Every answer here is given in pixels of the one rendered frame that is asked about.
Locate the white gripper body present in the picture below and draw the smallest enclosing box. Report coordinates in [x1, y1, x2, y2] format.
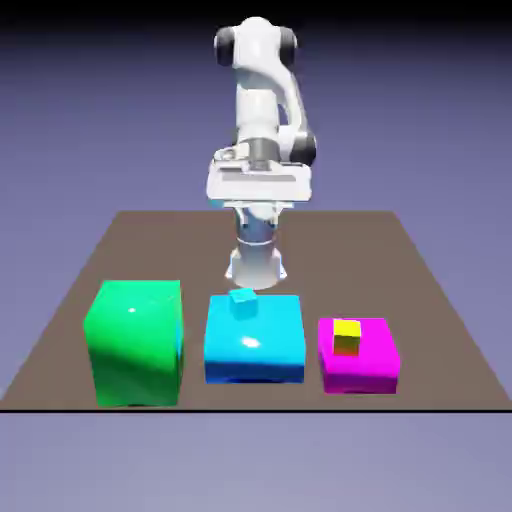
[205, 161, 313, 210]

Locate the small cyan cube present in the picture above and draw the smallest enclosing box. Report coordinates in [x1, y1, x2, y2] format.
[228, 288, 258, 322]

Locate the small yellow cube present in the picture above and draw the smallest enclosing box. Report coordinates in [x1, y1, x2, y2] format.
[332, 318, 362, 357]

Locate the large cyan box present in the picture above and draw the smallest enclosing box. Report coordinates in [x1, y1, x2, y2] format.
[203, 294, 306, 385]

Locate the large green box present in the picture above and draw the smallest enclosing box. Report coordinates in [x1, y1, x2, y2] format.
[82, 279, 186, 408]

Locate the large magenta box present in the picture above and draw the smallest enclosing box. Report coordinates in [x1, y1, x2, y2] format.
[317, 317, 402, 396]

